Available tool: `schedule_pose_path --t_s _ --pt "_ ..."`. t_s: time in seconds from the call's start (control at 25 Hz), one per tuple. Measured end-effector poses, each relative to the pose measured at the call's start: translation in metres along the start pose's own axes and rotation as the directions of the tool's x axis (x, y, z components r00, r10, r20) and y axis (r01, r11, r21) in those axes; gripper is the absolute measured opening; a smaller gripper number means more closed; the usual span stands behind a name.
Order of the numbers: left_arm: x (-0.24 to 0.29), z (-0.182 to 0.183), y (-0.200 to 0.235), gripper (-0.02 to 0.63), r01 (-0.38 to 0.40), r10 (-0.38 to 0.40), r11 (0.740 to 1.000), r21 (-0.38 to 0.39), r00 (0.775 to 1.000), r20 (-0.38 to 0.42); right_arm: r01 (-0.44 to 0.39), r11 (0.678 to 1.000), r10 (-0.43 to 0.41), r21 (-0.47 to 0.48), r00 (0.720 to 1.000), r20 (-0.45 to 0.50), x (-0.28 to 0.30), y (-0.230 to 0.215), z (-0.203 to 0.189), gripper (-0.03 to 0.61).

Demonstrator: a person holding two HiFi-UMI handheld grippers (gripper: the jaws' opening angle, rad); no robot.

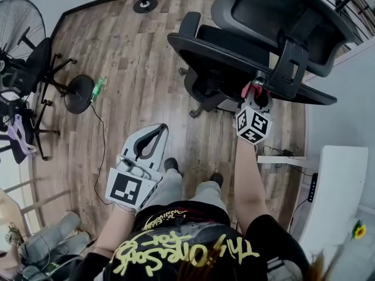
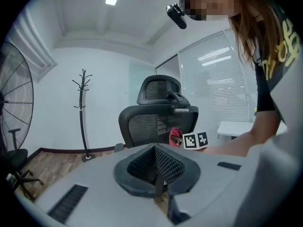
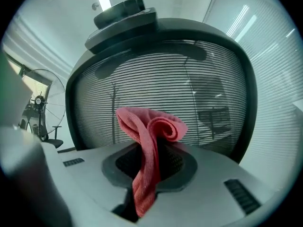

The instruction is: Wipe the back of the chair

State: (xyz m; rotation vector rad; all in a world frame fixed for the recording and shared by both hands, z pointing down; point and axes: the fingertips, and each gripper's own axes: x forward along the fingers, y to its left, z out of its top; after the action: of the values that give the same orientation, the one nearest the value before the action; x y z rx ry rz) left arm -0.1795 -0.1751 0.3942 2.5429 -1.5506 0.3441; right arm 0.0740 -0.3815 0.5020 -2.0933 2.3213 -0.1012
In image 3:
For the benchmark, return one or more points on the black swivel chair with armrests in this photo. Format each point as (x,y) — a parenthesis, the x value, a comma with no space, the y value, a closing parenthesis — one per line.
(55,142)

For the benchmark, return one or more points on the round ceiling sensor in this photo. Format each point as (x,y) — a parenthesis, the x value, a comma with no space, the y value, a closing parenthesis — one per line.
(95,6)

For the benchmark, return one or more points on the large black standing fan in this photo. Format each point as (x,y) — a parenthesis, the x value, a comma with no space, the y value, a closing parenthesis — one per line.
(40,103)

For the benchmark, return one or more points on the black office chair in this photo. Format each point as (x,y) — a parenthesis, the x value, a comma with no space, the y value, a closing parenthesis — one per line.
(165,79)

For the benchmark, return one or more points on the window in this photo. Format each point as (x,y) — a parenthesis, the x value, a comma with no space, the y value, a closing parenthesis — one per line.
(30,79)

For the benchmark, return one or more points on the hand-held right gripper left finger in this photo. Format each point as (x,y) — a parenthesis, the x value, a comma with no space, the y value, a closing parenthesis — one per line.
(90,174)

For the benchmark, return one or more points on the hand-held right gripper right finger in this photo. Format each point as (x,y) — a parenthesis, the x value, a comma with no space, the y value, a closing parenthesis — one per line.
(213,185)

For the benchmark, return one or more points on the glass partition with blinds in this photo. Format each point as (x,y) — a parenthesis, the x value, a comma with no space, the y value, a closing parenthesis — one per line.
(267,79)

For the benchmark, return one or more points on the red cloth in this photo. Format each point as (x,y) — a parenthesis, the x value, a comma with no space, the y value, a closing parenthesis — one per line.
(146,150)

